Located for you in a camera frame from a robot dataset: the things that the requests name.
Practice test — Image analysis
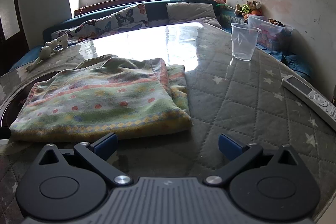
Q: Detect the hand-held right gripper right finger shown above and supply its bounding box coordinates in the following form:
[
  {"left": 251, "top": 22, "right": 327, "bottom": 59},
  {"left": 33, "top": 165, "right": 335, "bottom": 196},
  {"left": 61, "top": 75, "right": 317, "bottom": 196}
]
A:
[{"left": 205, "top": 133, "right": 303, "bottom": 186}]

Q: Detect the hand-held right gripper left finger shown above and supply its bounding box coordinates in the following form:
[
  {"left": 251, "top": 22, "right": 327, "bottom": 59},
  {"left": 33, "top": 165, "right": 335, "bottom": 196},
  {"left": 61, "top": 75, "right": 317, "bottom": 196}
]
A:
[{"left": 34, "top": 132, "right": 133, "bottom": 186}]

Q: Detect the printed children's jacket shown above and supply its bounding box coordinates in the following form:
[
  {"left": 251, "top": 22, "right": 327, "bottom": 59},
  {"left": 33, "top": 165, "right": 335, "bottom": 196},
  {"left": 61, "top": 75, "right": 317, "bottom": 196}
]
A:
[{"left": 9, "top": 54, "right": 193, "bottom": 143}]

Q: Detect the grey remote control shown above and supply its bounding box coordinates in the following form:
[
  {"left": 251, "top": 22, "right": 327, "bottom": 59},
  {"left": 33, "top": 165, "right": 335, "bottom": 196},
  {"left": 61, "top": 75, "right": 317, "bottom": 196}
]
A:
[{"left": 281, "top": 75, "right": 336, "bottom": 132}]

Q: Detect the clear plastic cup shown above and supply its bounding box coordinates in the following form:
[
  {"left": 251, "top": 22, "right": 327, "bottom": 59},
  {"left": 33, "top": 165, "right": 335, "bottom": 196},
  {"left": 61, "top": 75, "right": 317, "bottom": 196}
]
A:
[{"left": 230, "top": 22, "right": 262, "bottom": 61}]

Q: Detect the white rabbit plush toy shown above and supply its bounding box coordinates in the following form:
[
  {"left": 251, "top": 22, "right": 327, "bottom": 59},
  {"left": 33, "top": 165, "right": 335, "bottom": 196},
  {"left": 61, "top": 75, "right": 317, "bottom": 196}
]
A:
[{"left": 25, "top": 34, "right": 70, "bottom": 72}]

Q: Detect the clear plastic storage box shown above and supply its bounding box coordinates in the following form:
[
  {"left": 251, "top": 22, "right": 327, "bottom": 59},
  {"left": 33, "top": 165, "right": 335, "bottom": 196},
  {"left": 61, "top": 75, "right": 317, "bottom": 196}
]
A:
[{"left": 247, "top": 15, "right": 294, "bottom": 51}]

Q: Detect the butterfly print pillow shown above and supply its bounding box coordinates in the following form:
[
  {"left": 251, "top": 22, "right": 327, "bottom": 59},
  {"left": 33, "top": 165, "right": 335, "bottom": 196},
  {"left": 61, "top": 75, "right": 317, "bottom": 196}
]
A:
[
  {"left": 95, "top": 3, "right": 150, "bottom": 33},
  {"left": 51, "top": 19, "right": 97, "bottom": 42}
]

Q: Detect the plain grey pillow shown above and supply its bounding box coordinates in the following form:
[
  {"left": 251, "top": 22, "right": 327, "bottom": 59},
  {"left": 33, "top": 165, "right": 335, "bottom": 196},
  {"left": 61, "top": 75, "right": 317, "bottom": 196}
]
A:
[{"left": 166, "top": 2, "right": 223, "bottom": 29}]

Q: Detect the dark wooden door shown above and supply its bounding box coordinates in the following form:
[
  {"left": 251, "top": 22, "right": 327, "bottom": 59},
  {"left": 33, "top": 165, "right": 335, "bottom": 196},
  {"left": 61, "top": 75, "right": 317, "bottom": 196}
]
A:
[{"left": 0, "top": 0, "right": 29, "bottom": 75}]

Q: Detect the brown teddy bear plush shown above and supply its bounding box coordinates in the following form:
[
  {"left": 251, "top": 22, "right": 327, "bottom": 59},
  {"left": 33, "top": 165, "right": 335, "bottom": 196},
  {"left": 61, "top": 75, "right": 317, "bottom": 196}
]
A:
[{"left": 234, "top": 0, "right": 263, "bottom": 20}]

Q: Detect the teal sofa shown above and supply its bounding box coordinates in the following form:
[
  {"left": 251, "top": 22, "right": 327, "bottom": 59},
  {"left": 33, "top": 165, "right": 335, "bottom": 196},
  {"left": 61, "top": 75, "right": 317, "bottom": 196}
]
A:
[{"left": 8, "top": 0, "right": 313, "bottom": 77}]

